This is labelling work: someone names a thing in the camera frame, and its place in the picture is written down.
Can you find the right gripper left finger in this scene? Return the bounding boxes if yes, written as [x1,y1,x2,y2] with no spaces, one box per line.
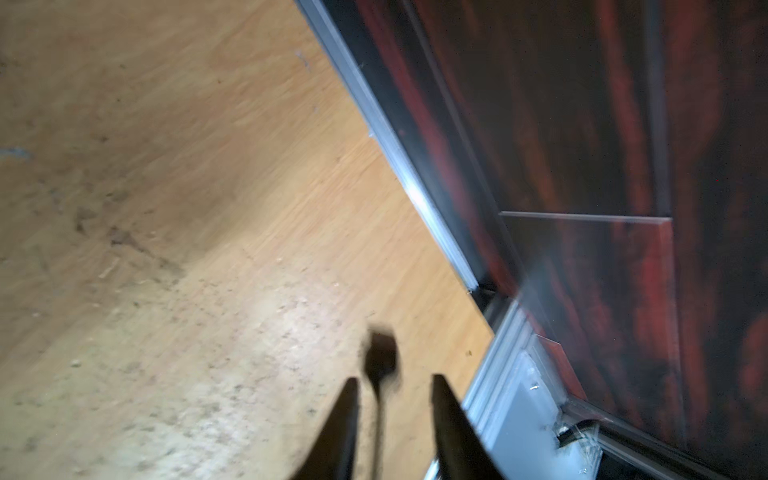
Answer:
[291,377,360,480]

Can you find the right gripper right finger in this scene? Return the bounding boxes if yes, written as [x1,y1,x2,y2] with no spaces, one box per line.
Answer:
[431,374,503,480]

